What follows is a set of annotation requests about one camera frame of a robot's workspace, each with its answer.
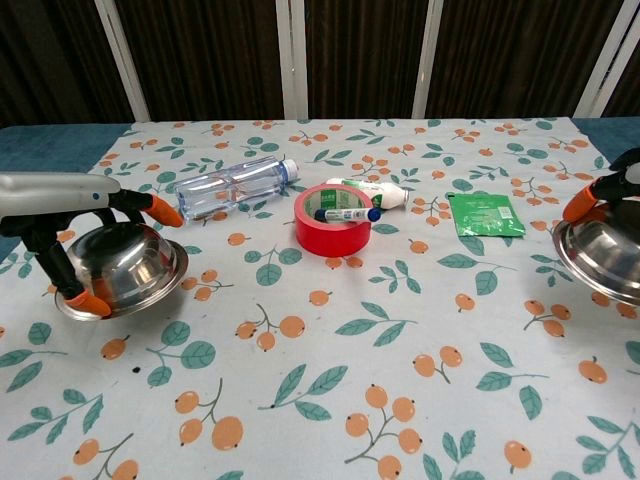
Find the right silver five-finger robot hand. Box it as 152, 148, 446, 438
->
562, 147, 640, 224

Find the clear plastic water bottle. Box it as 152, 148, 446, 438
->
173, 154, 301, 225

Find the floral tablecloth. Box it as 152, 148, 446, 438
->
0, 117, 640, 480

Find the red tape roll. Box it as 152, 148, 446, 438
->
293, 183, 374, 259

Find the blue capped marker pen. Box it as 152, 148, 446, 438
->
314, 207, 384, 225

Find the green foil packet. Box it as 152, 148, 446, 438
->
447, 192, 526, 240

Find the steel bowl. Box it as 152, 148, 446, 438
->
53, 222, 190, 322
551, 202, 640, 308

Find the white partition frame post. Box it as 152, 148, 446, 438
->
275, 0, 309, 120
412, 0, 446, 119
573, 0, 640, 119
94, 0, 151, 122

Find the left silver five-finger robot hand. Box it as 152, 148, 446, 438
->
0, 172, 185, 319

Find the small white plastic bottle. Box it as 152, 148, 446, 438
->
325, 177, 414, 212

